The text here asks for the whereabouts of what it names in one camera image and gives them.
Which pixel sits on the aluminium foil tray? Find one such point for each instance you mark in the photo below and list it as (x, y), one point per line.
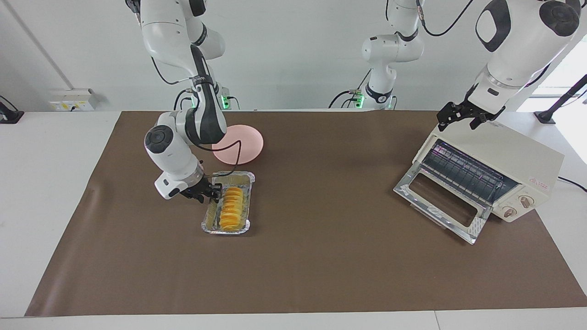
(247, 201)

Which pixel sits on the beige oven knob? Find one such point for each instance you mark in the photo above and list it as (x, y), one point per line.
(526, 200)
(509, 211)

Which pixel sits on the white wall socket box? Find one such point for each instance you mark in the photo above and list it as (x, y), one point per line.
(73, 101)

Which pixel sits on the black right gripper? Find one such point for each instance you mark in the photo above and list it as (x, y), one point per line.
(197, 190)

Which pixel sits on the brown table mat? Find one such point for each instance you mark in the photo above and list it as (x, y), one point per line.
(321, 256)

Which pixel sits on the black pole stand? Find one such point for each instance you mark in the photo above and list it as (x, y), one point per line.
(562, 98)

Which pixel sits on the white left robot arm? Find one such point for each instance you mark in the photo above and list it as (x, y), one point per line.
(518, 46)

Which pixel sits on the sliced golden bread loaf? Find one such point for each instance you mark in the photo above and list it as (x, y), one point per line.
(231, 208)

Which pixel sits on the pink round plate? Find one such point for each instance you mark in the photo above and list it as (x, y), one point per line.
(247, 142)

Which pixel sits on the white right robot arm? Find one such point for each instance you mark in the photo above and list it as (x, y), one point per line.
(174, 156)

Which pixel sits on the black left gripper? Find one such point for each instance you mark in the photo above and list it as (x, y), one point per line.
(477, 112)

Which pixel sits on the cream white toaster oven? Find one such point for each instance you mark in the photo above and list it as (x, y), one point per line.
(518, 160)

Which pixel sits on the black clamp mount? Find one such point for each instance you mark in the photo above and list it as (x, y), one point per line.
(9, 117)

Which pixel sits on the glass oven door chrome frame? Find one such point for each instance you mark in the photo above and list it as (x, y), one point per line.
(474, 227)

